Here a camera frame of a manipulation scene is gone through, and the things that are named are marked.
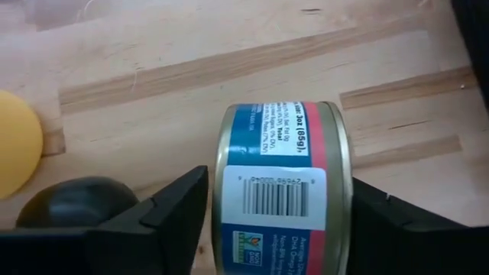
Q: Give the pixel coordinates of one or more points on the yellow plastic squeeze bottle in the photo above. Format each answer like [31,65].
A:
[17,145]

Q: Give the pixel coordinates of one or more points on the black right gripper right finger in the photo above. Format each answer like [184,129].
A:
[401,237]

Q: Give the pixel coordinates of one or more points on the dark toy plum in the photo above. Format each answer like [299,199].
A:
[76,202]

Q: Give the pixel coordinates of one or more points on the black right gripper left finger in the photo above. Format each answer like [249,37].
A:
[114,237]

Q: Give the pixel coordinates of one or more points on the black aluminium rig frame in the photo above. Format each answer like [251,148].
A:
[473,38]

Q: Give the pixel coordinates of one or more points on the small blue red label can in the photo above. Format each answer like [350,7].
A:
[275,191]

